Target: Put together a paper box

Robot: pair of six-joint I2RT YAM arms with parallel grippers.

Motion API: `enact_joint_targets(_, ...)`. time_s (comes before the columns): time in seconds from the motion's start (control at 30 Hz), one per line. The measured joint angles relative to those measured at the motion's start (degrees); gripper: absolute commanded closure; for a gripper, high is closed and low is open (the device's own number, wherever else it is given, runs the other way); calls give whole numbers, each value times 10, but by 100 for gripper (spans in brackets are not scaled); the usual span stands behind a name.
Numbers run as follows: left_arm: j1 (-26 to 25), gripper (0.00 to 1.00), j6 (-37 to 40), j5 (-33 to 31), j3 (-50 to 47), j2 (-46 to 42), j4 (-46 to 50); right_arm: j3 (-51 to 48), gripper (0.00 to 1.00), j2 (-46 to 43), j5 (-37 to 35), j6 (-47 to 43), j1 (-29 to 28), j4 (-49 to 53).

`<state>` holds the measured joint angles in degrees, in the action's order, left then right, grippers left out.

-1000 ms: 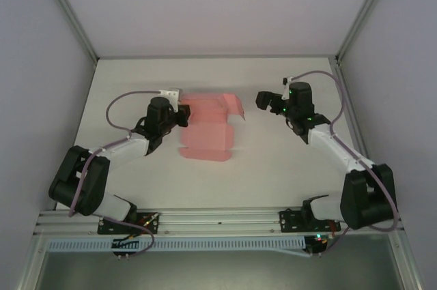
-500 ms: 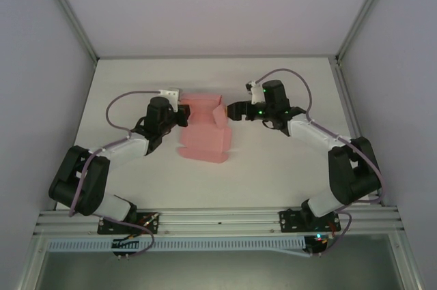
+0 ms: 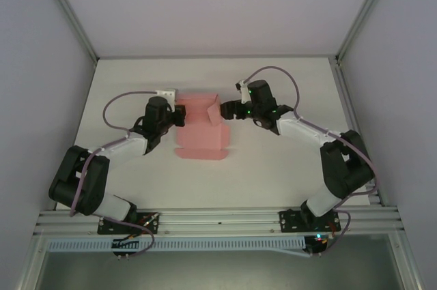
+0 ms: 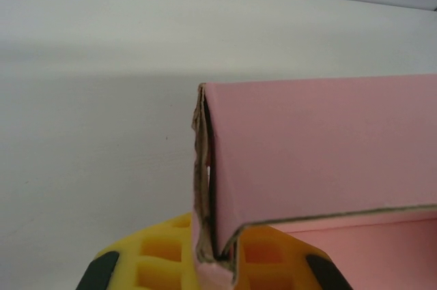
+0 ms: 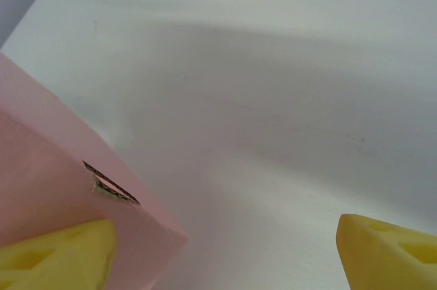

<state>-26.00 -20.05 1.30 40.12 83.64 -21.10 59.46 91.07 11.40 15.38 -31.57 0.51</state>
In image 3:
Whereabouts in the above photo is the grey metal panel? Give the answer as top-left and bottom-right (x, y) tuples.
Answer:
(18, 233), (423, 290)

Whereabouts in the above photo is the aluminium side rail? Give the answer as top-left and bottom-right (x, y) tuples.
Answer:
(329, 57), (385, 207)

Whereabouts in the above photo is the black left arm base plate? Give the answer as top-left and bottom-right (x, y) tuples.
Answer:
(97, 211), (161, 235)

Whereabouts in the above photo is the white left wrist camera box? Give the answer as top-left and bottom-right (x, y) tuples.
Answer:
(155, 88), (178, 105)

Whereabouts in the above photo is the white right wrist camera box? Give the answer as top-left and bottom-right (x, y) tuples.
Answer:
(234, 79), (252, 104)

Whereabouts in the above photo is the black left controller board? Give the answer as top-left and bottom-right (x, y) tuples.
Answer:
(111, 238), (141, 259)

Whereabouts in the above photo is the aluminium mounting rail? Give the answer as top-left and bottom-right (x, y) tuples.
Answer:
(33, 205), (406, 237)

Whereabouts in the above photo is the aluminium frame post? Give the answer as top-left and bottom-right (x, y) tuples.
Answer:
(40, 0), (100, 64)
(334, 0), (399, 65)

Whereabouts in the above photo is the black controller board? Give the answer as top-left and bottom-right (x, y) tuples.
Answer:
(111, 238), (141, 259)
(305, 233), (330, 258)

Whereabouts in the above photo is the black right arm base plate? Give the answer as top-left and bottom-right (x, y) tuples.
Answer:
(278, 208), (342, 233)

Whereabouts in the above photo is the pink paper box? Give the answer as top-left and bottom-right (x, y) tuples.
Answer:
(173, 92), (231, 162)

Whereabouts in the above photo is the black right controller board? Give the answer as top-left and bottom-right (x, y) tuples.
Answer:
(305, 233), (330, 258)

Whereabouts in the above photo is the white slotted cable duct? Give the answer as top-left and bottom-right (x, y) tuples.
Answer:
(47, 237), (307, 254)

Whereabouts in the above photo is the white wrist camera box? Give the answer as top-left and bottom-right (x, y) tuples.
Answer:
(155, 88), (178, 105)
(234, 79), (252, 104)

